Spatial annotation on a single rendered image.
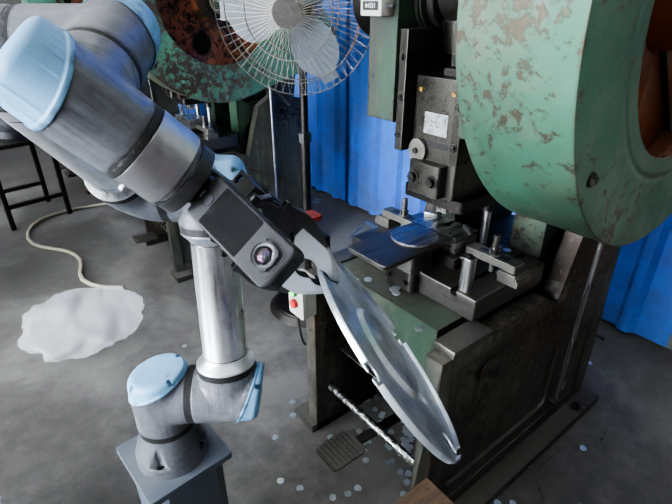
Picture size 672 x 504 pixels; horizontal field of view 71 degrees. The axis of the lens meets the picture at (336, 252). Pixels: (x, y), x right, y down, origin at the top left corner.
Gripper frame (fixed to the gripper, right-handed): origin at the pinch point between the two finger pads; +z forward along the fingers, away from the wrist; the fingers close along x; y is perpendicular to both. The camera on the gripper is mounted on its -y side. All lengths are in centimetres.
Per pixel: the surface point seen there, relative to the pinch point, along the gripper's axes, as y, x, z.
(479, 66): 13.0, -34.0, 4.9
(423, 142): 56, -33, 36
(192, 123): 220, 11, 29
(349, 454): 43, 45, 79
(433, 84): 55, -43, 27
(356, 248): 52, -2, 39
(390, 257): 45, -6, 43
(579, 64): -0.3, -37.3, 6.2
